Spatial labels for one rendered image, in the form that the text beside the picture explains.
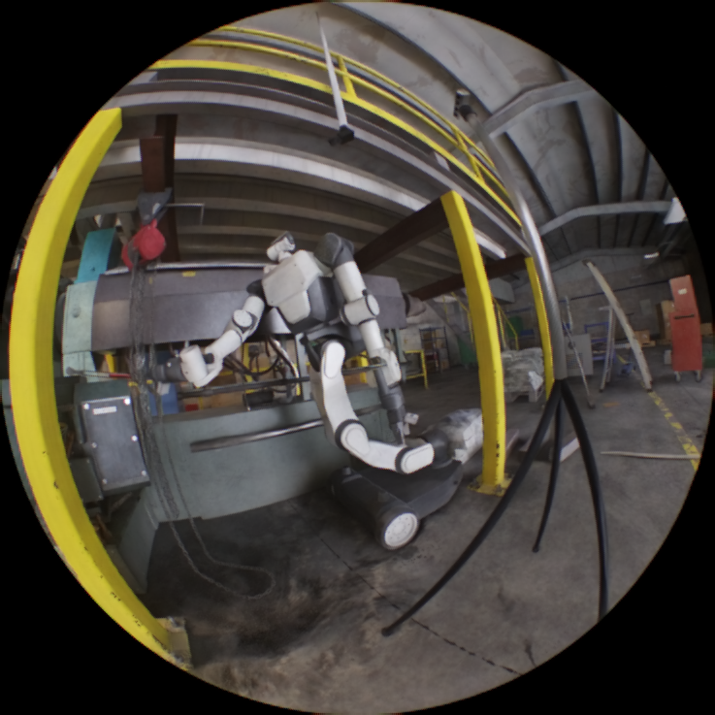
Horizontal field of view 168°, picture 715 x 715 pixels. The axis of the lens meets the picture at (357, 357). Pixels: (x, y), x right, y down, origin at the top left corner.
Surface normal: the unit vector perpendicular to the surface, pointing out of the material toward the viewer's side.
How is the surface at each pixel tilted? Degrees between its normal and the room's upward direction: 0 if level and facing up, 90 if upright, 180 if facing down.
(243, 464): 90
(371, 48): 171
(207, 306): 90
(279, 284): 104
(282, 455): 90
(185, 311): 90
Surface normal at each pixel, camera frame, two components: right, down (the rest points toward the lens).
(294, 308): -0.33, 0.26
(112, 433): 0.80, -0.12
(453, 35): 0.22, 0.97
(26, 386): 0.56, -0.09
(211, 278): 0.52, -0.30
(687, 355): -0.96, 0.12
